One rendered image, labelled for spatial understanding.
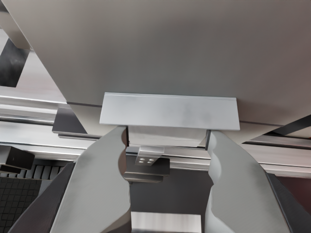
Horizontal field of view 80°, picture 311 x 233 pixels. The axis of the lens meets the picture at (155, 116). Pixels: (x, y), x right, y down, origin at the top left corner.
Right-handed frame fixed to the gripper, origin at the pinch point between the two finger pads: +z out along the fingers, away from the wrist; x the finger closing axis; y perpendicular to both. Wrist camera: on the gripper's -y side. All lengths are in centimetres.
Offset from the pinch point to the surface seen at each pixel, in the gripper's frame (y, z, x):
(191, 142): 6.1, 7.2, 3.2
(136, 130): 3.2, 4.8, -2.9
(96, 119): 1.7, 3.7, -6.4
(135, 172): 22.4, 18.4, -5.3
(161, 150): 10.2, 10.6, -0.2
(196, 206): 55, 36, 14
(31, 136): 18.7, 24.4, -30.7
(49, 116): 5.5, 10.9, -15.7
